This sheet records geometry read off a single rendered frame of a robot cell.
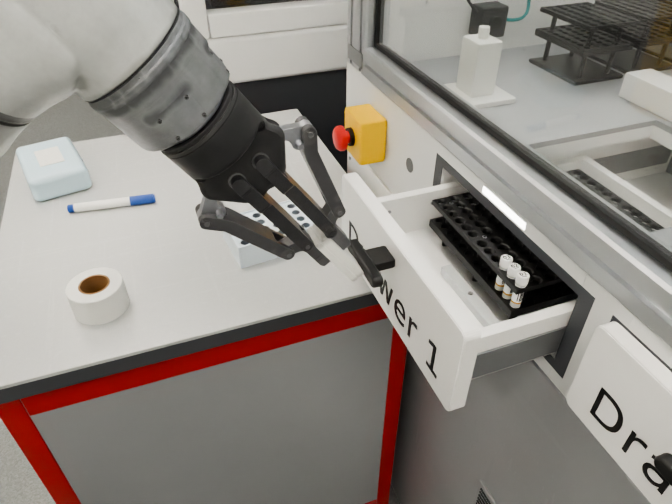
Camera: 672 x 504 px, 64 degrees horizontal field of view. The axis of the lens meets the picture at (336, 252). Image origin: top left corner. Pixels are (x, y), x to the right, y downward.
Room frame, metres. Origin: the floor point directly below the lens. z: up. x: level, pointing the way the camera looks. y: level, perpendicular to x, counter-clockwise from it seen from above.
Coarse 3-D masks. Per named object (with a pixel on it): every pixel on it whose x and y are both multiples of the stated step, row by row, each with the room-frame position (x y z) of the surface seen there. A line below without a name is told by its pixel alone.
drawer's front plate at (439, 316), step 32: (352, 192) 0.55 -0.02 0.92; (384, 224) 0.47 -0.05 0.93; (416, 256) 0.42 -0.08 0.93; (384, 288) 0.45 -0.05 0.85; (416, 288) 0.39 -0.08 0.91; (448, 288) 0.37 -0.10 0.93; (416, 320) 0.38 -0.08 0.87; (448, 320) 0.34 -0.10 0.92; (416, 352) 0.38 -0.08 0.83; (448, 352) 0.33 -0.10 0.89; (448, 384) 0.32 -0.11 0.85
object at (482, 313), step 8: (448, 272) 0.49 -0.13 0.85; (456, 272) 0.49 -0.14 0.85; (448, 280) 0.48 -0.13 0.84; (456, 280) 0.47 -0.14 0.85; (464, 280) 0.47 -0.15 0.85; (456, 288) 0.46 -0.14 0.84; (464, 288) 0.46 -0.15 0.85; (464, 296) 0.45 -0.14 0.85; (472, 296) 0.44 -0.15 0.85; (472, 304) 0.43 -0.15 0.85; (480, 304) 0.43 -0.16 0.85; (472, 312) 0.43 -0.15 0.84; (480, 312) 0.42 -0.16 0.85; (488, 312) 0.42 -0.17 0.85; (480, 320) 0.41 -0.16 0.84; (488, 320) 0.41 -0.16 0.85; (496, 320) 0.41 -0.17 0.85
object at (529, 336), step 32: (416, 192) 0.59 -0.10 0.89; (448, 192) 0.60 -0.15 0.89; (416, 224) 0.59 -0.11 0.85; (448, 256) 0.53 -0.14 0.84; (480, 288) 0.47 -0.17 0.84; (512, 320) 0.36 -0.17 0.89; (544, 320) 0.36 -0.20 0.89; (480, 352) 0.34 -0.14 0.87; (512, 352) 0.35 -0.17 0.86; (544, 352) 0.37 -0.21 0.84
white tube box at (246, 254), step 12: (288, 204) 0.71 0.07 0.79; (252, 216) 0.68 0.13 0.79; (264, 216) 0.68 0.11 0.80; (300, 216) 0.68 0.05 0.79; (276, 228) 0.65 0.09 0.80; (228, 240) 0.64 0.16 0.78; (240, 240) 0.62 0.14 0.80; (240, 252) 0.60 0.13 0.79; (252, 252) 0.60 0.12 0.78; (264, 252) 0.61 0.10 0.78; (240, 264) 0.60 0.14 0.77; (252, 264) 0.60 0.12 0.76
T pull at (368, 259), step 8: (352, 240) 0.46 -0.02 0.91; (352, 248) 0.45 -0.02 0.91; (360, 248) 0.45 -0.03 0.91; (376, 248) 0.45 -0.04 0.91; (384, 248) 0.45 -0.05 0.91; (360, 256) 0.44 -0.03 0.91; (368, 256) 0.44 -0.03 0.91; (376, 256) 0.44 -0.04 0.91; (384, 256) 0.44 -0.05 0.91; (392, 256) 0.44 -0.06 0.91; (360, 264) 0.43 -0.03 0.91; (368, 264) 0.42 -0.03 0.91; (376, 264) 0.43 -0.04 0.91; (384, 264) 0.43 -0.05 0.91; (392, 264) 0.43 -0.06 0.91; (368, 272) 0.41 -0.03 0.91; (376, 272) 0.41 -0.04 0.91; (368, 280) 0.41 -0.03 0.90; (376, 280) 0.40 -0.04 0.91
